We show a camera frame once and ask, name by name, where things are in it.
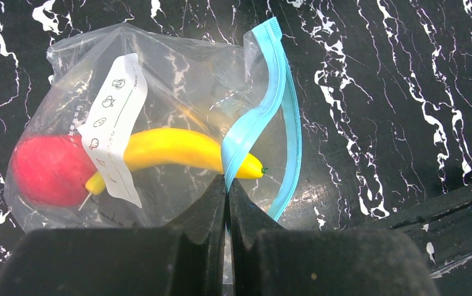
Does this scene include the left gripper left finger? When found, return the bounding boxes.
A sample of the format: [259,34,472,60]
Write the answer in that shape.
[0,175,226,295]

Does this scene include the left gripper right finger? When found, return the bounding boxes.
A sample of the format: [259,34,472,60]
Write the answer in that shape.
[227,180,439,295]

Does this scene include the yellow toy banana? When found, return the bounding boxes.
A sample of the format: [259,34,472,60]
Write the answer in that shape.
[85,128,268,195]

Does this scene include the clear zip top bag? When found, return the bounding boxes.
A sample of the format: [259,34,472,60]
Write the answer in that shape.
[4,18,302,232]

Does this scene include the red toy apple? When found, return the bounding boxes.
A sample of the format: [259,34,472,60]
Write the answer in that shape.
[11,134,97,207]

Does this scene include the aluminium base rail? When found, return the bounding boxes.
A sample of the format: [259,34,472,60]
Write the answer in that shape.
[366,184,472,295]

